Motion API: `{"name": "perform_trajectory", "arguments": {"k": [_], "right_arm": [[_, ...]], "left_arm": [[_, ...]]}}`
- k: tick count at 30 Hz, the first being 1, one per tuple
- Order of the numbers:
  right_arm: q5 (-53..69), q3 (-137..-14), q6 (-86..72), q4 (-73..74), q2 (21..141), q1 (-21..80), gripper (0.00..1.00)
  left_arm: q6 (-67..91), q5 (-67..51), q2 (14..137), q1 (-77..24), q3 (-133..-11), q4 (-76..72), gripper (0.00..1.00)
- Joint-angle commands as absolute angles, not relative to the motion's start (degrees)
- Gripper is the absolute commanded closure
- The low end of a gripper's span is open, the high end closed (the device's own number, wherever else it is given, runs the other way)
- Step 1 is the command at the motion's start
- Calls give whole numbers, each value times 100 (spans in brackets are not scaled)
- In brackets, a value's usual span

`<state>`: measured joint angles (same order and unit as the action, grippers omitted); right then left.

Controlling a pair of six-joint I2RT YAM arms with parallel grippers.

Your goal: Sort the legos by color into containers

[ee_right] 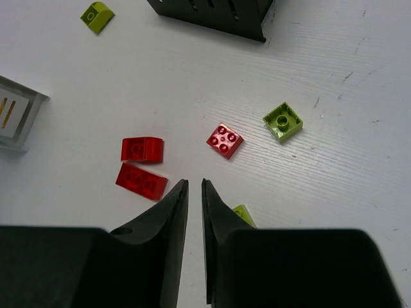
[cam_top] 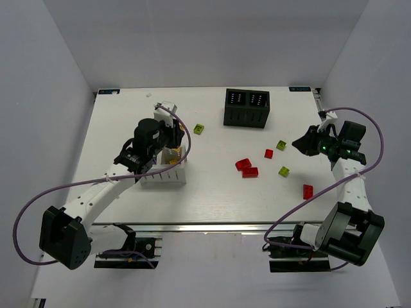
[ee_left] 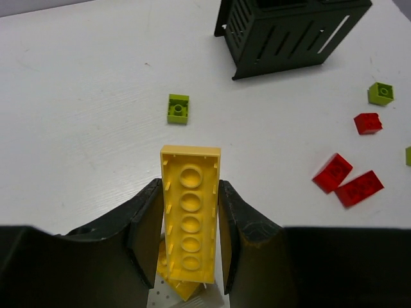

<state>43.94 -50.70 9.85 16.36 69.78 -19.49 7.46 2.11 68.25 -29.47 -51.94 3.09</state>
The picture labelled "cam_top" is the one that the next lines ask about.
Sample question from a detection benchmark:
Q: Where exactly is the lime green square lego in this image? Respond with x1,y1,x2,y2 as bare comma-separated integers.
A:
193,123,204,135

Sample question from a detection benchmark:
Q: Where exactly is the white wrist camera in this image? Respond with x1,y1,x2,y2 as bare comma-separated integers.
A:
317,110,338,132
153,101,177,128

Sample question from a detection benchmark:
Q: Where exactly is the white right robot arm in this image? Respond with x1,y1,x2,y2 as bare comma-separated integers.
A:
188,121,385,266

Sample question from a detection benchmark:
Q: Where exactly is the small red lego brick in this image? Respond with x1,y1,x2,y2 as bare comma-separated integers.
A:
264,149,274,159

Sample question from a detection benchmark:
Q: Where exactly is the lime green small lego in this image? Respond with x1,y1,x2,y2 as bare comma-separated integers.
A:
276,140,286,151

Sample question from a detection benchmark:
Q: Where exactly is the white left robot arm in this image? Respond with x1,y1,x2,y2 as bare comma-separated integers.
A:
39,118,184,270

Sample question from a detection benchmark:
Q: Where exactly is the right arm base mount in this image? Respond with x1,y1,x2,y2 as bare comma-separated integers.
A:
262,223,331,273

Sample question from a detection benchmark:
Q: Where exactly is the red sloped lego brick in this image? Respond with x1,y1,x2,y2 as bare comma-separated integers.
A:
235,158,252,171

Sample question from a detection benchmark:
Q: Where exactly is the black double bin container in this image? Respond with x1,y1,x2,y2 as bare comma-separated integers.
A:
223,89,270,128

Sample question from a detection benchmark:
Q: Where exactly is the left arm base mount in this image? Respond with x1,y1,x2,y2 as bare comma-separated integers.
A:
94,232,162,270

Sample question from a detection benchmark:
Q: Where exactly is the lime green lego brick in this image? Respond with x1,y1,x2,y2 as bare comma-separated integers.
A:
278,166,290,178

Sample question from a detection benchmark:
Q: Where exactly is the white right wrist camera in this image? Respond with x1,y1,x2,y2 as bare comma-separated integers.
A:
317,110,338,132

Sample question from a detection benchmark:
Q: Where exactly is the yellow long lego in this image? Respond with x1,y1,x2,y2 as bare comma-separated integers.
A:
172,126,185,150

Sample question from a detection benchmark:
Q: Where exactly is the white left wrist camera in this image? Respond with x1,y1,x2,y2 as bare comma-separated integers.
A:
153,101,177,128

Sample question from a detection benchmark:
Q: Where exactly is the white double bin container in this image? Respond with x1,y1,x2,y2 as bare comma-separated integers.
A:
139,146,187,185

